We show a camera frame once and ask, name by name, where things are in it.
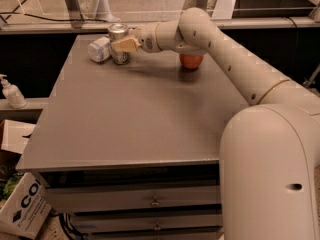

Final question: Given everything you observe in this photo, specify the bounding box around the white printed cardboard box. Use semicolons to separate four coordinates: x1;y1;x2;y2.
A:
0;173;51;239

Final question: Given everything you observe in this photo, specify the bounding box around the cabinet drawer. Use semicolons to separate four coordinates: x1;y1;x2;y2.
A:
71;214;223;233
44;182;221;214

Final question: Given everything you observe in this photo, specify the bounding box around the black cable under cabinet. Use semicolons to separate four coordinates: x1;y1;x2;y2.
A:
58;213;88;240

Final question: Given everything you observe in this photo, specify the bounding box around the red apple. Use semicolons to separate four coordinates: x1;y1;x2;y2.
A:
179;54;203;70

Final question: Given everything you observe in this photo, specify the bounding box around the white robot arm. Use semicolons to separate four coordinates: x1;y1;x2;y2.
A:
112;8;320;240

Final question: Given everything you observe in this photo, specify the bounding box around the black cable behind glass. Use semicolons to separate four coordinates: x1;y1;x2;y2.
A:
0;0;108;24

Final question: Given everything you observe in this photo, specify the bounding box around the left metal frame post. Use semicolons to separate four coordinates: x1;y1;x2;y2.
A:
65;0;83;29

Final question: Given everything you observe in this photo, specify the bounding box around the top cabinet drawer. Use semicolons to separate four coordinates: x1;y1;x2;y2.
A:
44;182;221;214

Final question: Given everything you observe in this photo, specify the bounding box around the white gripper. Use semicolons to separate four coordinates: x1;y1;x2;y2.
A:
111;22;160;53

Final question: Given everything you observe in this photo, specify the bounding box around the open brown cardboard box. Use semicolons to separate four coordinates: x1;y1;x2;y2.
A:
0;119;35;181

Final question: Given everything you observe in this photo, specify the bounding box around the green silver 7up can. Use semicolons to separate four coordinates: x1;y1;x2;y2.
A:
108;23;130;65

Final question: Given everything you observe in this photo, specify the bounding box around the white blue plastic bottle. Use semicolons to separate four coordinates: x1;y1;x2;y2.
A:
88;36;111;63

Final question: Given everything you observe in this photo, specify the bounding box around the white pump dispenser bottle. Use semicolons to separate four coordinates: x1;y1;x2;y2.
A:
0;74;27;109

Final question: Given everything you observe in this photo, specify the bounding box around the grey drawer cabinet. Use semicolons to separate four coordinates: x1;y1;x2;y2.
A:
17;35;246;240

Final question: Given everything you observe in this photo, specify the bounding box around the middle cabinet drawer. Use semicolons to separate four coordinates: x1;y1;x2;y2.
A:
71;214;223;233

